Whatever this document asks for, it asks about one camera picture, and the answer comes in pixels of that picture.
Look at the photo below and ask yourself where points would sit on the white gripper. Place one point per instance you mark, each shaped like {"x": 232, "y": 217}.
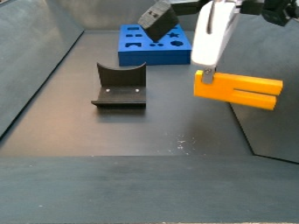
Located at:
{"x": 217, "y": 22}

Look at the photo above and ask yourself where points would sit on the yellow double-square block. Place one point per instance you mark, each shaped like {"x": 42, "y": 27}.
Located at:
{"x": 245, "y": 90}

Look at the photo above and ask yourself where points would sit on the blue foam shape board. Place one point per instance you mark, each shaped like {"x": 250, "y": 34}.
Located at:
{"x": 137, "y": 49}

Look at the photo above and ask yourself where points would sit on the black curved stand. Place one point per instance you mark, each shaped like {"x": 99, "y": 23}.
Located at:
{"x": 122, "y": 87}

